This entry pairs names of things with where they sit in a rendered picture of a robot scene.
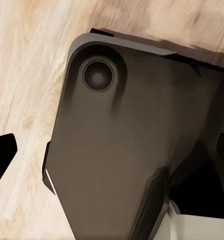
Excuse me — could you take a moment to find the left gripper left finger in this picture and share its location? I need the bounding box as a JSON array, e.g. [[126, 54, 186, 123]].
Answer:
[[0, 133, 18, 179]]

